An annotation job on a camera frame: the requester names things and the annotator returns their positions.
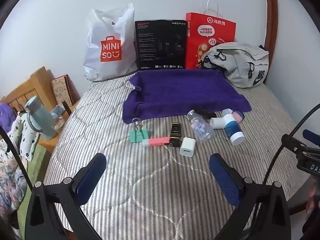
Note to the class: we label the wooden door frame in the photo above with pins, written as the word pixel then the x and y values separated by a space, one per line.
pixel 271 27

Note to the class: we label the blue white round bottle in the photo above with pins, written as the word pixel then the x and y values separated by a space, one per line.
pixel 232 128

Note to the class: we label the patterned brown notebook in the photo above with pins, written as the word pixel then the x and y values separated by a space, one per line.
pixel 62 90

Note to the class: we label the wooden headboard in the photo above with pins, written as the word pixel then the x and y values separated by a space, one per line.
pixel 38 84

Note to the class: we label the red paper shopping bag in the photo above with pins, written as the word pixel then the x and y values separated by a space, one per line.
pixel 205 31

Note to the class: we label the clear candy bottle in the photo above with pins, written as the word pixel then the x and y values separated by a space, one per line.
pixel 200 127

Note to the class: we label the small white cylinder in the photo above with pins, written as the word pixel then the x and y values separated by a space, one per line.
pixel 217 123

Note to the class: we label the striped bed quilt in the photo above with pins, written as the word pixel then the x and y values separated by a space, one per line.
pixel 155 193

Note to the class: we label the teal binder clip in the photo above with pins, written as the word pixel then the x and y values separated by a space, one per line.
pixel 138 133

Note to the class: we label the pink white highlighter pen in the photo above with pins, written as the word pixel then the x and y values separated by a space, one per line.
pixel 152 142

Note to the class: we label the purple towel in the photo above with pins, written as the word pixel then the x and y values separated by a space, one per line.
pixel 165 93

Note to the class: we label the white Miniso plastic bag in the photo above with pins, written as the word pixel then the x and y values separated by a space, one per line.
pixel 110 45

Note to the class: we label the black headset box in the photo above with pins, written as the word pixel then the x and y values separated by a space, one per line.
pixel 161 44

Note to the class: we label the black gold lighter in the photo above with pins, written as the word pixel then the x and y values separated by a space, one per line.
pixel 175 135

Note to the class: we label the white USB charger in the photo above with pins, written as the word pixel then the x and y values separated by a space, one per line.
pixel 187 147

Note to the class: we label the person's right hand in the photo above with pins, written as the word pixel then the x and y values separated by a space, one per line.
pixel 311 204

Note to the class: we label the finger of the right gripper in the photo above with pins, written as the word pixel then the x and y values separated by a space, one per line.
pixel 312 137
pixel 290 143

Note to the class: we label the pink blue small case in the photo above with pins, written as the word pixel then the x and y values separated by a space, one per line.
pixel 238 116

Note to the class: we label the grey Nike waist bag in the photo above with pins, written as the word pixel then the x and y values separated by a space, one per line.
pixel 244 65

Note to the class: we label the purple plush item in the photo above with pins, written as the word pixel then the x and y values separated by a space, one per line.
pixel 7 116

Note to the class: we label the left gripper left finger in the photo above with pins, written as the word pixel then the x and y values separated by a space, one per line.
pixel 43 221

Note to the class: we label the floral cloth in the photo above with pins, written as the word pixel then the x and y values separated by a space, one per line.
pixel 17 150

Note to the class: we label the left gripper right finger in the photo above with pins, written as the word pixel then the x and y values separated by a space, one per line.
pixel 261 211

